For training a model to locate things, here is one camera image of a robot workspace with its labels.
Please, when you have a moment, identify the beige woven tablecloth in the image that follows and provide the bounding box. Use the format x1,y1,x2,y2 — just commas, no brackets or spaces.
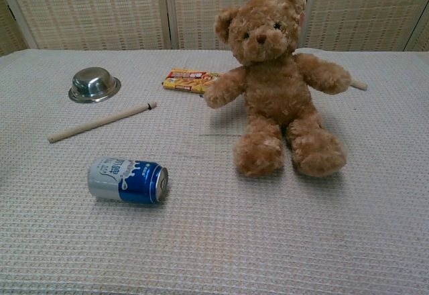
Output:
0,48,429,295

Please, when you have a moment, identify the plain wooden stick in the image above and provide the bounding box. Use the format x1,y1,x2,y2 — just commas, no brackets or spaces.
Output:
348,77,369,92

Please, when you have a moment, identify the brown teddy bear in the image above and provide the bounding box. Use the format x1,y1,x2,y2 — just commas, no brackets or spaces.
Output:
203,0,353,178

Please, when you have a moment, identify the beige woven folding screen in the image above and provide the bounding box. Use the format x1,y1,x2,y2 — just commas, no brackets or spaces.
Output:
0,0,429,58

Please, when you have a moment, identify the blue and white drink can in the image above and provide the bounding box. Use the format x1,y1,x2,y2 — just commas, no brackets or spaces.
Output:
87,156,170,204

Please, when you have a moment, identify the wooden stick with black ring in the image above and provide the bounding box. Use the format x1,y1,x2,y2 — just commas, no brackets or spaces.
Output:
46,101,158,144

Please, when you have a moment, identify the yellow snack box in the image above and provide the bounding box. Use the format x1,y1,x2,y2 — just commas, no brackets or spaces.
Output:
162,68,224,95

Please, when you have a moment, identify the stainless steel bowl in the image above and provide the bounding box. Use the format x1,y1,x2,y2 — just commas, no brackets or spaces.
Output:
68,66,122,104

